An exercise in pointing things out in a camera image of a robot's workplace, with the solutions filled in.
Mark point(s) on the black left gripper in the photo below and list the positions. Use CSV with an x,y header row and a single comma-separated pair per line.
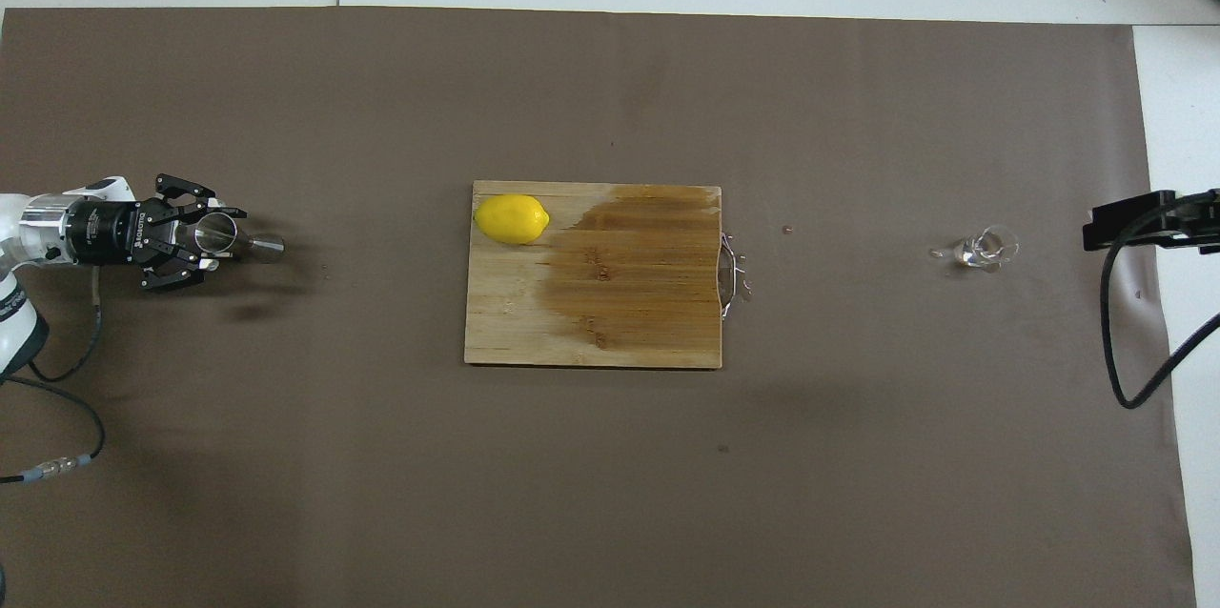
x,y
110,232

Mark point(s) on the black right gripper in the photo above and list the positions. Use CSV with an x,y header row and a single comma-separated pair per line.
x,y
1203,222

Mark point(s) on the steel double jigger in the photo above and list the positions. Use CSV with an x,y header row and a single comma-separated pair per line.
x,y
267,247

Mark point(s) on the small clear glass cup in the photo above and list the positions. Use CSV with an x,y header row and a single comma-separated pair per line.
x,y
986,249

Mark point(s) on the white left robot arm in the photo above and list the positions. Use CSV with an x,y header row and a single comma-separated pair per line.
x,y
10,322

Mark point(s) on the yellow lemon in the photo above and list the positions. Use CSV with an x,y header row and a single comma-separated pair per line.
x,y
512,218

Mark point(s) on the wooden cutting board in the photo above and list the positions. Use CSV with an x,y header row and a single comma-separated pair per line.
x,y
505,322

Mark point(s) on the brown paper table mat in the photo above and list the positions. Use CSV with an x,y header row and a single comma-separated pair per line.
x,y
610,494

